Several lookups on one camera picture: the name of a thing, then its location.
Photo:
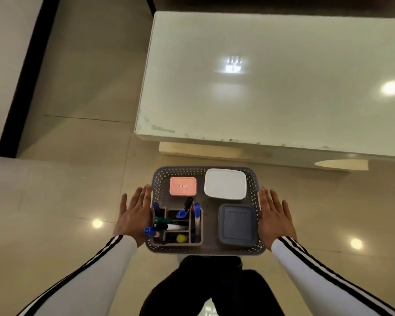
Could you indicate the person's left hand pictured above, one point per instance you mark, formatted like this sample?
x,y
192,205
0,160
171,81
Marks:
x,y
133,217

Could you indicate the person's right hand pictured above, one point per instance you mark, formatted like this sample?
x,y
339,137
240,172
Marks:
x,y
275,223

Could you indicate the person's left middle finger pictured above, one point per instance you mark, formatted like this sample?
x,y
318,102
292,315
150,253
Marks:
x,y
139,196

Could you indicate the person's right little finger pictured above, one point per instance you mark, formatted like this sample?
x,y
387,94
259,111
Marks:
x,y
291,222

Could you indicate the person's right middle finger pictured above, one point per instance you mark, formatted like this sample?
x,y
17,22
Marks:
x,y
273,200

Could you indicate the person's left little finger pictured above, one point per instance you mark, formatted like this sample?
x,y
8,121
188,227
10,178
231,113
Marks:
x,y
124,201

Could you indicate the gray perforated plastic basket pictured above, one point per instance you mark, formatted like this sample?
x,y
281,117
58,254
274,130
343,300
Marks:
x,y
210,204

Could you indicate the person's right forearm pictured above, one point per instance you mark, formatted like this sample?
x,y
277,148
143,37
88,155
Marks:
x,y
319,279

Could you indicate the person's left forearm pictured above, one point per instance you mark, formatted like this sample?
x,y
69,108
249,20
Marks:
x,y
92,276

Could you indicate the dark blue marker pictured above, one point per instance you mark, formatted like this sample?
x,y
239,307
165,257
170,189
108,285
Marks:
x,y
156,208

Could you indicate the blue capped marker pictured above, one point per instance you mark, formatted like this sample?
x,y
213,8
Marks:
x,y
181,214
150,231

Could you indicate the white marker with green cap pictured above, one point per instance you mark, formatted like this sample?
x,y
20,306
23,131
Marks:
x,y
169,226

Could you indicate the dark gray lidded container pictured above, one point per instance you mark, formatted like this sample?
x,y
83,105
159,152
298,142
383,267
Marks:
x,y
237,226

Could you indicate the pink rectangular box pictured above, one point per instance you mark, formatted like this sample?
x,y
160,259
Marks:
x,y
183,186

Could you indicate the black marker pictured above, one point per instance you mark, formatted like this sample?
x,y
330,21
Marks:
x,y
188,203

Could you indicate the white lidded container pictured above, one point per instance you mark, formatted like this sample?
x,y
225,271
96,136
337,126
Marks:
x,y
225,183

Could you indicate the yellow round eraser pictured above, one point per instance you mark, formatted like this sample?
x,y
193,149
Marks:
x,y
181,238

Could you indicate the white marker with blue cap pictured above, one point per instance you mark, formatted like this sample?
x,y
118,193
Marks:
x,y
197,213

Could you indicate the pink desk organizer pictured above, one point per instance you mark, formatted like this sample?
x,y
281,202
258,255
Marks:
x,y
197,238

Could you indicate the person's black trousers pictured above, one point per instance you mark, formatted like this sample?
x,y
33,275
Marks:
x,y
214,286

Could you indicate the white table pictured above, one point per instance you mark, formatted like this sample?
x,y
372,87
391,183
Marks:
x,y
276,82

